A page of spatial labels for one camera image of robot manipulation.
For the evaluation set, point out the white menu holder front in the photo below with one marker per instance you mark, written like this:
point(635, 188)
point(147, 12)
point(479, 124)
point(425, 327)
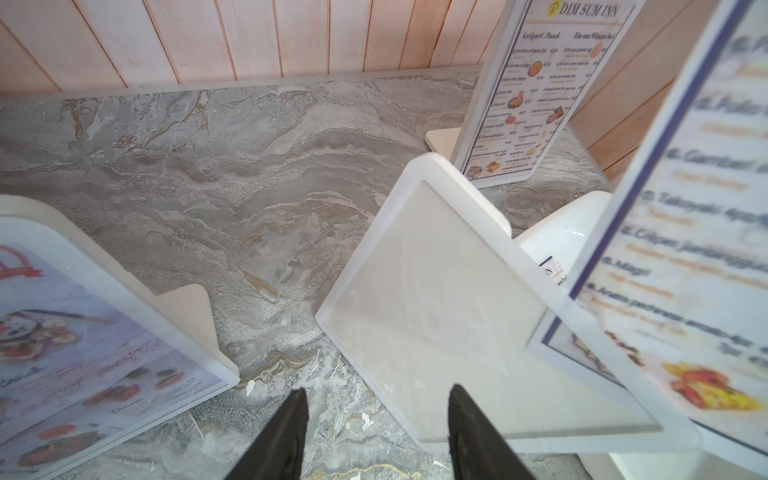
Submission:
point(534, 90)

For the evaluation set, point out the white menu holder back right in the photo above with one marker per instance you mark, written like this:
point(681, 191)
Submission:
point(437, 294)

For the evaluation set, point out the white plastic tray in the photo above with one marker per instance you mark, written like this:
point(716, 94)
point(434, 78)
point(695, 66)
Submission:
point(563, 235)

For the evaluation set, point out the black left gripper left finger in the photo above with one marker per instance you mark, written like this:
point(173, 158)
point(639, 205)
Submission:
point(277, 452)

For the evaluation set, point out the white menu holder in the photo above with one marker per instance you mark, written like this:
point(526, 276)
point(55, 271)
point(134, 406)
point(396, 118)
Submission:
point(437, 294)
point(90, 357)
point(534, 90)

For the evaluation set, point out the white menu holder back left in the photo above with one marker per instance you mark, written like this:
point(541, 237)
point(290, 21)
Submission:
point(90, 357)

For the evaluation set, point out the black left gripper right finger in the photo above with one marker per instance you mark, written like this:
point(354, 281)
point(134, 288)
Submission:
point(477, 449)

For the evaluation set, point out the dim sum menu in tray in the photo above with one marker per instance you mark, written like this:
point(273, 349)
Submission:
point(554, 270)

